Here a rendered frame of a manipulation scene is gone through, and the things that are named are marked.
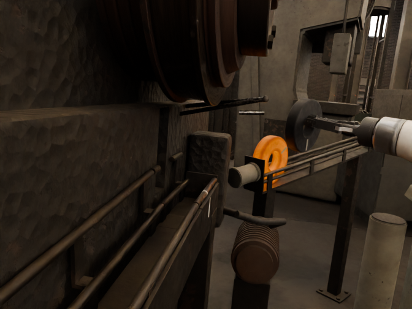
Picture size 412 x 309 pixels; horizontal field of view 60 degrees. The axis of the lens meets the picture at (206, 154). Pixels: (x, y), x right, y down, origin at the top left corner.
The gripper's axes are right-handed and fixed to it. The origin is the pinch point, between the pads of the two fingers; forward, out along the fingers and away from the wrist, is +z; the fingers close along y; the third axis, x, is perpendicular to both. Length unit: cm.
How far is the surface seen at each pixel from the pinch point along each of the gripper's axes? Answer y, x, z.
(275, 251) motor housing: -16.0, -34.0, -6.8
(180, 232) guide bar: -61, -13, -16
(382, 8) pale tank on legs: 781, 202, 277
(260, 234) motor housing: -15.8, -31.5, -1.2
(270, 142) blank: -2.9, -8.5, 8.8
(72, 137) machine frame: -77, 1, -15
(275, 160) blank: 4.2, -15.2, 10.1
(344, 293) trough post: 68, -84, 0
